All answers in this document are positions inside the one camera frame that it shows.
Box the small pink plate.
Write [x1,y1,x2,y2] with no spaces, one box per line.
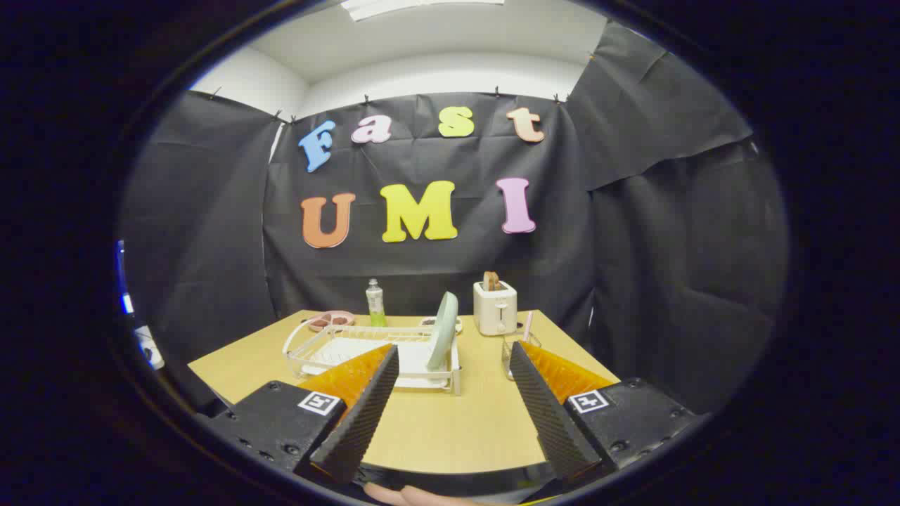
[307,310,356,332]

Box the cream toaster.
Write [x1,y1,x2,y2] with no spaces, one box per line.
[473,280,518,337]

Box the ceiling light panel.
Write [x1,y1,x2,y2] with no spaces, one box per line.
[341,0,506,22]

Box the white wire dish rack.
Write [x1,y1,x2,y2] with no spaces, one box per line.
[283,316,463,396]

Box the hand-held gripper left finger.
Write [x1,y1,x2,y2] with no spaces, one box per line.
[204,343,400,486]

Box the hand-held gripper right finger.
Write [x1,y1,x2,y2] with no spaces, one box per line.
[509,341,704,484]

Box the green and white bottle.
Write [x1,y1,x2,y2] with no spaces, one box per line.
[365,278,387,327]

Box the metal wire basket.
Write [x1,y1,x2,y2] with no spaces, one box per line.
[501,332,542,380]

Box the black backdrop cloth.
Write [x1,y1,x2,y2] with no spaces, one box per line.
[116,21,788,422]

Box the pale green plate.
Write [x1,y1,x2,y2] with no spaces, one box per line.
[426,291,459,372]

